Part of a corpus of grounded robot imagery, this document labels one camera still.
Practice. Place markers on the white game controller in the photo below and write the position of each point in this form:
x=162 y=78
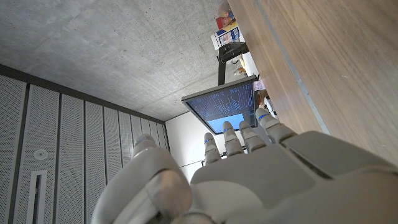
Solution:
x=270 y=105

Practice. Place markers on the ceiling vent slot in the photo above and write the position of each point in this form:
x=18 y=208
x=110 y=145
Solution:
x=36 y=196

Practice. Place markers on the pink sticky note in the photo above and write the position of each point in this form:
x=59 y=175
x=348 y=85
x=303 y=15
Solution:
x=259 y=85

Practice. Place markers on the white wipes canister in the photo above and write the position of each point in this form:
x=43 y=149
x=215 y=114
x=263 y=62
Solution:
x=227 y=37

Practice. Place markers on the round ceiling sensor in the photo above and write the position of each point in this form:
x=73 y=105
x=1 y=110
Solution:
x=40 y=154

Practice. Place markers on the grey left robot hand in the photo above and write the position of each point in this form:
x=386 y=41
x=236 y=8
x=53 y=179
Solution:
x=264 y=183

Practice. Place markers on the black computer monitor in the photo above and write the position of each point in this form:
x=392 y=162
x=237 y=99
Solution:
x=224 y=105

